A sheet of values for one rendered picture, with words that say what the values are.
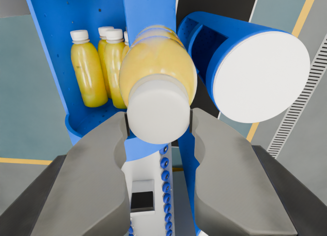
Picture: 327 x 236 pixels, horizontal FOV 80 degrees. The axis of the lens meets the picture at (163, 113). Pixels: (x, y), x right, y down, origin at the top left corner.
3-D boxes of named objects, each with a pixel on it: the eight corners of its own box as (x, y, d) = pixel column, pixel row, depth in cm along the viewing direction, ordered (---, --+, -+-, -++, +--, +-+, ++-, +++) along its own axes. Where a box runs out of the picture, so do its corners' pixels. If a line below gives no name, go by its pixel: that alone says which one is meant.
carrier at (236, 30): (210, 2, 124) (169, 23, 129) (305, 9, 49) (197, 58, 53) (223, 45, 138) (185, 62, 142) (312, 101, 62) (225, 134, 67)
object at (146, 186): (133, 184, 91) (130, 216, 77) (131, 178, 89) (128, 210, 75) (154, 182, 91) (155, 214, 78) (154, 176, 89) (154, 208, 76)
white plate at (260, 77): (307, 11, 48) (304, 11, 49) (200, 60, 52) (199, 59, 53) (313, 102, 61) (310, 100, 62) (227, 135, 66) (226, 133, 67)
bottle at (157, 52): (154, 10, 26) (153, 26, 10) (191, 46, 29) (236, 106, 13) (123, 50, 29) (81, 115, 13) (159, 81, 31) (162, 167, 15)
